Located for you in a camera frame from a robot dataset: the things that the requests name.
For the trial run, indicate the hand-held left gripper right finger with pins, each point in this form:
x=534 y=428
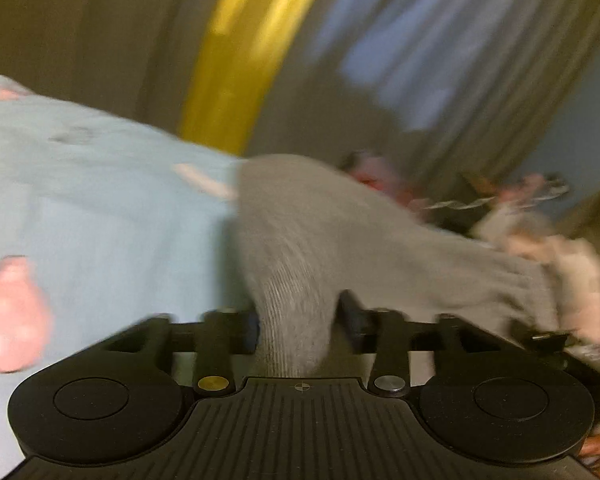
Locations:
x=352 y=325

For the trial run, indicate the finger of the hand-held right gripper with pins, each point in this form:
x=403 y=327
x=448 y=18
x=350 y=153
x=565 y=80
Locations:
x=540 y=337

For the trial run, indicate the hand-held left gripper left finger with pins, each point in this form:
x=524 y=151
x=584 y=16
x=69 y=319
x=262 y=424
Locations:
x=250 y=332

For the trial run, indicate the grey pants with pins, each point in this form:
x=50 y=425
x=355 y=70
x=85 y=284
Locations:
x=305 y=260

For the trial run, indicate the pink plush toy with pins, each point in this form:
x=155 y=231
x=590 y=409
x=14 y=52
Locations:
x=570 y=280

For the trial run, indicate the pink bag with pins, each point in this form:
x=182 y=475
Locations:
x=377 y=175

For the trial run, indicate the light blue bed sheet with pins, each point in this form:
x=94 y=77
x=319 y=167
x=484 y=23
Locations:
x=105 y=200

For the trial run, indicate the yellow curtain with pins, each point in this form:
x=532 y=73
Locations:
x=230 y=70

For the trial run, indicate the grey curtain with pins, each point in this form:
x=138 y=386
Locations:
x=455 y=60
x=130 y=35

